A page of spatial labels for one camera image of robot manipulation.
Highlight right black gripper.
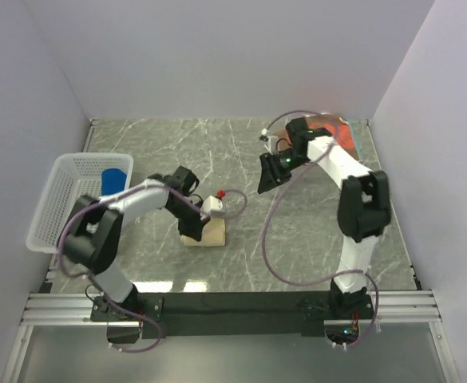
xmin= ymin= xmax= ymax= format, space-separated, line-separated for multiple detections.
xmin=257 ymin=149 xmax=309 ymax=195

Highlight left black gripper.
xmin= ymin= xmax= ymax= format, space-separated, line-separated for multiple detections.
xmin=166 ymin=197 xmax=211 ymax=241

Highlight yellow cream towel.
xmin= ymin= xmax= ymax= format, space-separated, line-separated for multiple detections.
xmin=180 ymin=218 xmax=226 ymax=247

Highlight brown orange towel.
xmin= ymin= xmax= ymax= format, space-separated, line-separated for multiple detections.
xmin=287 ymin=113 xmax=360 ymax=160

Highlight blue towel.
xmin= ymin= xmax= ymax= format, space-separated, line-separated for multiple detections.
xmin=101 ymin=168 xmax=127 ymax=196

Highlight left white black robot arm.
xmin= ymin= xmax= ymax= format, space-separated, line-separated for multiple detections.
xmin=57 ymin=166 xmax=210 ymax=321

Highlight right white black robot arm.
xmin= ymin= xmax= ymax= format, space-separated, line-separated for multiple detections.
xmin=257 ymin=116 xmax=392 ymax=318

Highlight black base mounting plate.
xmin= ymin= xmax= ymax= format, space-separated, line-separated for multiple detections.
xmin=90 ymin=291 xmax=379 ymax=339

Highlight white perforated plastic basket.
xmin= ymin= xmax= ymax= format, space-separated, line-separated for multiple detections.
xmin=26 ymin=152 xmax=133 ymax=254

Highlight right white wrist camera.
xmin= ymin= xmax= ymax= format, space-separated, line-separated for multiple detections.
xmin=259 ymin=128 xmax=279 ymax=153

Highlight aluminium rail frame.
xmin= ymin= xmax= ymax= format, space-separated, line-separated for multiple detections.
xmin=14 ymin=119 xmax=446 ymax=382

